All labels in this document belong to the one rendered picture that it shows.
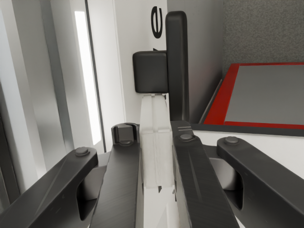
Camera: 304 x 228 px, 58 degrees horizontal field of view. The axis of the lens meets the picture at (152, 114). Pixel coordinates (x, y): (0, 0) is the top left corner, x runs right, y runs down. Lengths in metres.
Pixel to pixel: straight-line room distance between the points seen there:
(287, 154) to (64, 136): 0.26
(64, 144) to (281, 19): 0.98
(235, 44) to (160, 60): 0.91
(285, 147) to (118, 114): 0.23
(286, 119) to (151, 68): 0.30
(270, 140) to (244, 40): 0.76
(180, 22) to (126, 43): 0.04
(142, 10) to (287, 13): 0.90
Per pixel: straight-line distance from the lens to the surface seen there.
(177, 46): 0.17
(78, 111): 0.16
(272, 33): 1.08
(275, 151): 0.35
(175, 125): 0.15
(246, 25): 1.08
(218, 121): 0.42
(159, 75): 0.18
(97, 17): 0.17
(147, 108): 0.16
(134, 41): 0.19
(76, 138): 0.16
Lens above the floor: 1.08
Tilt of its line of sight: 63 degrees down
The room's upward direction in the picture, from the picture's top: 133 degrees counter-clockwise
